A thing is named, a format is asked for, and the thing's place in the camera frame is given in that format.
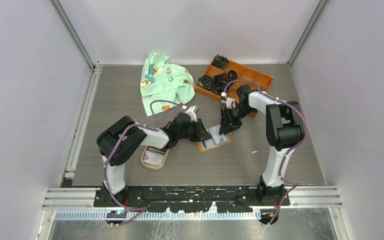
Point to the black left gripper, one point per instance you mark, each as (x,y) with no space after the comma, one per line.
(201,134)

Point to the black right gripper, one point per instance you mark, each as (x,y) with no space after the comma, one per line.
(228,125)

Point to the orange leather card holder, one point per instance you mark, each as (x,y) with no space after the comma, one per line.
(215,141)

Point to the beige oval card tray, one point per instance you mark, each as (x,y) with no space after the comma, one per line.
(154,158)

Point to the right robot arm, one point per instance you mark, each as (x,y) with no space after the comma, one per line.
(285,130)

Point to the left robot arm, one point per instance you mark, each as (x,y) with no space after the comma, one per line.
(118,143)

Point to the orange compartment organizer tray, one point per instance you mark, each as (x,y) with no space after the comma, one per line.
(245,76)

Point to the blue yellow rolled tie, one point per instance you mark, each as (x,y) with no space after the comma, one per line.
(205,82)

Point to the black orange rolled tie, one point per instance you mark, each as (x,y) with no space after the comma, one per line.
(230,75)

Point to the dark green rolled tie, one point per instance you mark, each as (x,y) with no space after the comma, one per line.
(220,62)

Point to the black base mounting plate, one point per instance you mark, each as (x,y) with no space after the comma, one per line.
(198,199)

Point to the light green printed shirt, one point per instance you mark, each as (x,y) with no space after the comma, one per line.
(163,85)

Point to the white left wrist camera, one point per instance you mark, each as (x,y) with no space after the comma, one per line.
(191,112)

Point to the aluminium front rail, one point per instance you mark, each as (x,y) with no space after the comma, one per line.
(91,203)

